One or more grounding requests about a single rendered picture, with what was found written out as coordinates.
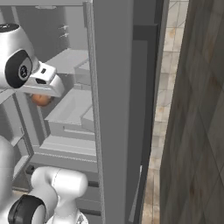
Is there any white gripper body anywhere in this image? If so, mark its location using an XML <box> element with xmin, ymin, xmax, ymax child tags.
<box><xmin>19</xmin><ymin>73</ymin><xmax>66</xmax><ymax>99</ymax></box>

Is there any brown onion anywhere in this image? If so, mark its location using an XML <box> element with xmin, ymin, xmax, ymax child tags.
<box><xmin>31</xmin><ymin>94</ymin><xmax>55</xmax><ymax>108</ymax></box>

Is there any grey fridge door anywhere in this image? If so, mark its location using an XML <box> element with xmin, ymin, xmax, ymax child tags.
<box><xmin>43</xmin><ymin>0</ymin><xmax>171</xmax><ymax>224</ymax></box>

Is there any brown wooden tall cabinet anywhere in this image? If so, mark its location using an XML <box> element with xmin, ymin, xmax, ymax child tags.
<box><xmin>159</xmin><ymin>0</ymin><xmax>224</xmax><ymax>224</ymax></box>

